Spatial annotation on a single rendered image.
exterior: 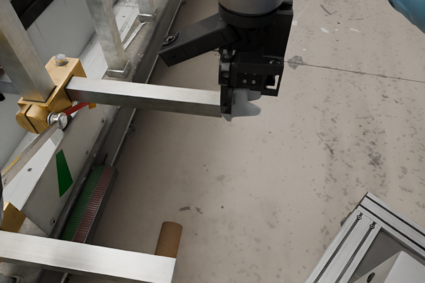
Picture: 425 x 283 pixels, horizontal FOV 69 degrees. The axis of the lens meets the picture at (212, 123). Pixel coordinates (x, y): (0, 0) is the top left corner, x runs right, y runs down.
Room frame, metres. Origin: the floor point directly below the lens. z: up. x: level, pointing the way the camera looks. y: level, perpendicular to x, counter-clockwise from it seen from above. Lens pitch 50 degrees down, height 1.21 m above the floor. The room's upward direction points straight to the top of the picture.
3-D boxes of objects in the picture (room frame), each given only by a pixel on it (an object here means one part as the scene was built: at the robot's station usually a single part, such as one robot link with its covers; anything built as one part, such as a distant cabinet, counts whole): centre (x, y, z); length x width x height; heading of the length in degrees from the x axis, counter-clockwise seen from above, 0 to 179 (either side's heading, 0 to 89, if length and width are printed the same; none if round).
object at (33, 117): (0.36, 0.27, 0.85); 0.13 x 0.06 x 0.05; 171
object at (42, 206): (0.31, 0.25, 0.75); 0.26 x 0.01 x 0.10; 171
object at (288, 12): (0.33, -0.05, 0.97); 0.09 x 0.08 x 0.12; 82
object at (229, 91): (0.32, -0.02, 0.91); 0.05 x 0.02 x 0.09; 172
